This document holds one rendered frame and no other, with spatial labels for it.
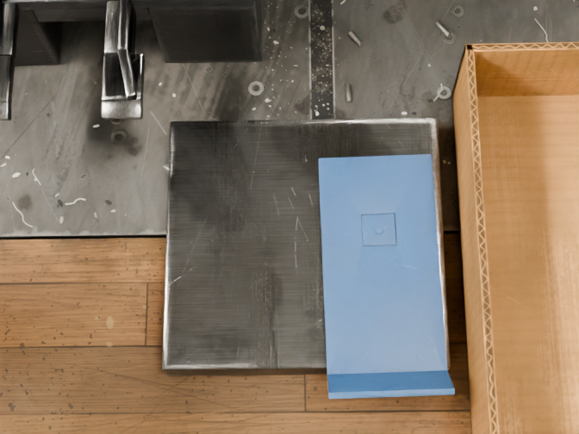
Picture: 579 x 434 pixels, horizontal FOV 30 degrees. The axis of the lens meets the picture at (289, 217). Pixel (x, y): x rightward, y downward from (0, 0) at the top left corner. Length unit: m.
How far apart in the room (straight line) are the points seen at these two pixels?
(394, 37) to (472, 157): 0.14
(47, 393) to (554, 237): 0.33
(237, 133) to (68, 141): 0.11
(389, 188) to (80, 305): 0.20
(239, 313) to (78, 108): 0.18
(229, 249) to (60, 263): 0.11
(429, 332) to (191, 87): 0.23
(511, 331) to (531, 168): 0.11
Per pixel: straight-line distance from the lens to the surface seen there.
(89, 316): 0.68
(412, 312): 0.65
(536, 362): 0.67
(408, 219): 0.66
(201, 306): 0.65
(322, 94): 0.72
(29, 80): 0.75
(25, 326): 0.69
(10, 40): 0.66
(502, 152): 0.71
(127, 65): 0.64
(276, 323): 0.65
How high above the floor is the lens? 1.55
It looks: 71 degrees down
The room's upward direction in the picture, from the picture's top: 5 degrees counter-clockwise
